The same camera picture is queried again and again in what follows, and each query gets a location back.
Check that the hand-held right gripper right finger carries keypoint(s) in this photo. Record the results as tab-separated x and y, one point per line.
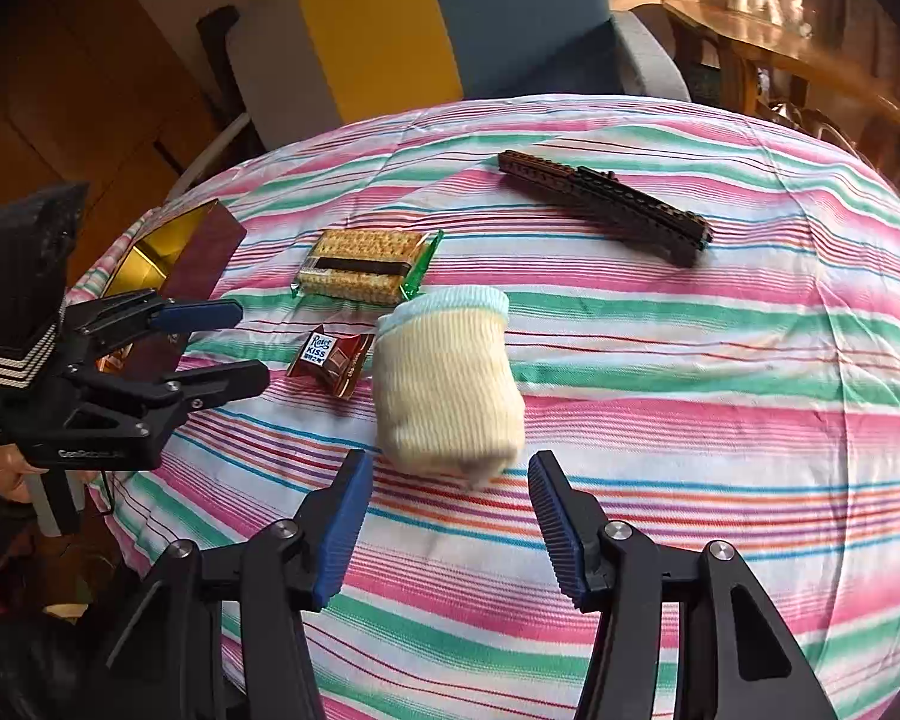
559	525

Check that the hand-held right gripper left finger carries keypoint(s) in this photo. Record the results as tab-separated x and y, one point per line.
345	532

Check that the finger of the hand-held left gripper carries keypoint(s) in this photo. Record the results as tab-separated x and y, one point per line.
225	382
195	313

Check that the gold metal tin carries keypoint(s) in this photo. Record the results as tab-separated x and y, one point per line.
157	247

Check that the pale yellow sock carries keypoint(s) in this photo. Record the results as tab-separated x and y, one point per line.
442	382

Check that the person's left hand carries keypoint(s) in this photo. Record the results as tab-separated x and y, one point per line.
7	474

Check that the brown chocolate candy wrapper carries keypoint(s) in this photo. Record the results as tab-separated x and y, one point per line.
337	367

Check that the cracker packet with dark strip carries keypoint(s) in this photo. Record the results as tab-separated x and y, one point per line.
360	247

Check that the wooden cabinet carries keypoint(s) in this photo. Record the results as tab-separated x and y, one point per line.
82	90

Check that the striped pink green cloth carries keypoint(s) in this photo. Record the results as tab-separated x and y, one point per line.
720	390

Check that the black upright pole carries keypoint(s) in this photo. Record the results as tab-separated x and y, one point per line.
221	52

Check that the brown toy block piece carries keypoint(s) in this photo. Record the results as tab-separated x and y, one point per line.
607	199

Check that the grey yellow blue chair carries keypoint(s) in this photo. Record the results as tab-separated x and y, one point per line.
375	15

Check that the wooden side table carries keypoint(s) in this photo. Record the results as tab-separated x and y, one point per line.
795	45

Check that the clear glass bowl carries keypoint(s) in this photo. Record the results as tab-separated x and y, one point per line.
750	4

